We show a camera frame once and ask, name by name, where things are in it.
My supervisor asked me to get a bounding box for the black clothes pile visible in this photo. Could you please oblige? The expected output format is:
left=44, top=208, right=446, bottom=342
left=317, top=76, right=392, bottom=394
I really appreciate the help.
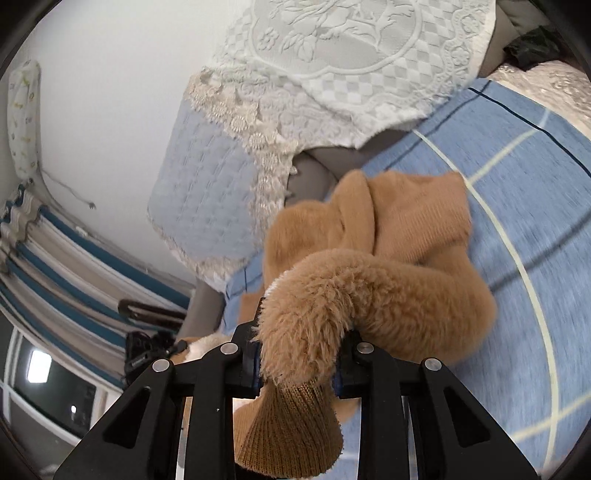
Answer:
left=505, top=25, right=564, bottom=70

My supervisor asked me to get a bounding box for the blue quilted lace-trimmed cover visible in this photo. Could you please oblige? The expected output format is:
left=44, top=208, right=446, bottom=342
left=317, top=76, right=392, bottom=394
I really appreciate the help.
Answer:
left=148, top=69, right=301, bottom=291

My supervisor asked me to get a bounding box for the white embossed lace cover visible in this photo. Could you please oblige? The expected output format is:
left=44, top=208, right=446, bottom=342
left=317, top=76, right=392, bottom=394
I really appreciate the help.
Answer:
left=203, top=0, right=497, bottom=148

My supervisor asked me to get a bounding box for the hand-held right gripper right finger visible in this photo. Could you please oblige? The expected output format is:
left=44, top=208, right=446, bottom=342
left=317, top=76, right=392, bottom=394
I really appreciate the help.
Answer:
left=332, top=333, right=539, bottom=480

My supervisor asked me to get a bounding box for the blue checked blanket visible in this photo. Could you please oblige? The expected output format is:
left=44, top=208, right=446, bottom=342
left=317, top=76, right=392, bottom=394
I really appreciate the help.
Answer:
left=222, top=78, right=591, bottom=480

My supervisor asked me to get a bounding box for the white printed air conditioner cover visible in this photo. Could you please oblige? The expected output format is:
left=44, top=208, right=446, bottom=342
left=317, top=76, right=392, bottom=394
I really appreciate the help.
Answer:
left=7, top=60, right=42, bottom=178

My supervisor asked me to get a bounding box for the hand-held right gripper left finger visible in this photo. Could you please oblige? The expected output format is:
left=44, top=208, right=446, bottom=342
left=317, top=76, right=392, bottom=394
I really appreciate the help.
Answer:
left=53, top=298, right=269, bottom=480

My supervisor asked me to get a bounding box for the window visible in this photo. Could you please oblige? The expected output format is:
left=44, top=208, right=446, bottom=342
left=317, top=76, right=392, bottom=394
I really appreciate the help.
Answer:
left=0, top=318, right=100, bottom=439

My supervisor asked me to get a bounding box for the beige lace bed cover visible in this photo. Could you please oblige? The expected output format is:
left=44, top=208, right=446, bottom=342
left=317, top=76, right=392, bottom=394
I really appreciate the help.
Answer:
left=489, top=60, right=591, bottom=134

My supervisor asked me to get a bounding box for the blue striped curtain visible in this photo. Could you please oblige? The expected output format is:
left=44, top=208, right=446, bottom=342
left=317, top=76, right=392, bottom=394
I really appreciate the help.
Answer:
left=0, top=185, right=192, bottom=393

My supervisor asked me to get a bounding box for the dark brown chair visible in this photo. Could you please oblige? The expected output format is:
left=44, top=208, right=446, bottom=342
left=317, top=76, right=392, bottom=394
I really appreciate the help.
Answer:
left=119, top=299, right=188, bottom=330

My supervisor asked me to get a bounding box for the wall cable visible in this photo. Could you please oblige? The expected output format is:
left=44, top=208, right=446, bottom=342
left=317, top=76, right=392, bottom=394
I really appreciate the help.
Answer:
left=41, top=168, right=98, bottom=210

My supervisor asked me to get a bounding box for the brown fleece hooded jacket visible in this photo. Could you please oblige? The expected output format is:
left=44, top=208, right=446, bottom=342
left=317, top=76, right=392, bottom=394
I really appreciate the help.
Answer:
left=173, top=168, right=499, bottom=478

